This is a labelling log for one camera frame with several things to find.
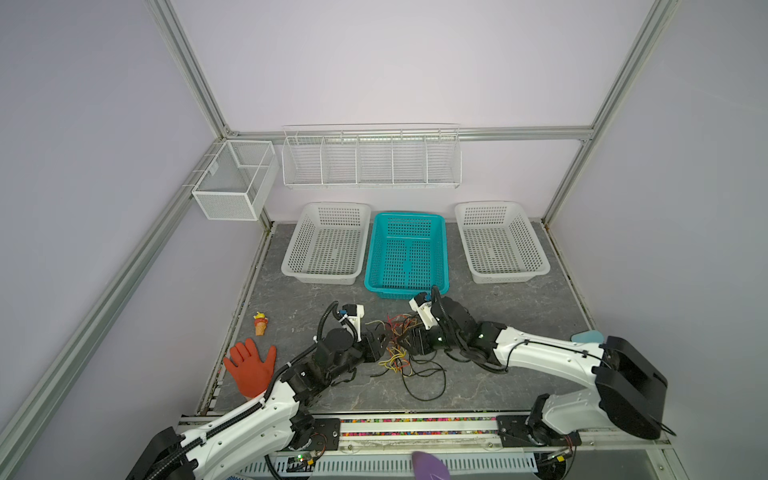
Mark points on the ice cream cone toy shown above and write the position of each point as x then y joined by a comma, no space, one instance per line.
260,323

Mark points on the white mesh wall box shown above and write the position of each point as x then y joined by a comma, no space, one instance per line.
237,181

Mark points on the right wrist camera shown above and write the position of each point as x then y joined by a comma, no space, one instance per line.
421,304

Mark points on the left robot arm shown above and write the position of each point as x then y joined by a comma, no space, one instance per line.
275,419

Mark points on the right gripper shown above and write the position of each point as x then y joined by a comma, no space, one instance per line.
419,338

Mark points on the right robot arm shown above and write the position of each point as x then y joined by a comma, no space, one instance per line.
619,387

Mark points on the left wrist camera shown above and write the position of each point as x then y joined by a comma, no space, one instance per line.
350,319

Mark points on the white plastic basket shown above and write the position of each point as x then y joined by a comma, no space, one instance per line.
500,243
328,243

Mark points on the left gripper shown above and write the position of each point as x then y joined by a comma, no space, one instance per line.
371,344

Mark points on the white wire wall shelf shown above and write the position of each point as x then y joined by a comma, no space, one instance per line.
409,155

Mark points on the light blue plastic scraper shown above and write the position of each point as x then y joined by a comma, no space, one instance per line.
589,336

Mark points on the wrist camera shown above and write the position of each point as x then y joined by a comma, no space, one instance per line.
421,304
350,319

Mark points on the red rubber glove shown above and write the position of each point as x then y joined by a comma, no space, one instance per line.
251,373

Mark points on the right white plastic basket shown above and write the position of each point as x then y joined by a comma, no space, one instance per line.
500,243

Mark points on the teal plastic basket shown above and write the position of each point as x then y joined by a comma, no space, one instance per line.
407,255

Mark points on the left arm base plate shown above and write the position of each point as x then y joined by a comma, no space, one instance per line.
319,434

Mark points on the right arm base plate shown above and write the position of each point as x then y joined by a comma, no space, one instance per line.
514,431

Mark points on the purple object at front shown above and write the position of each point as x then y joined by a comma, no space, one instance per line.
428,467

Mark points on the left white plastic basket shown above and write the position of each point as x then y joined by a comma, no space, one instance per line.
328,243

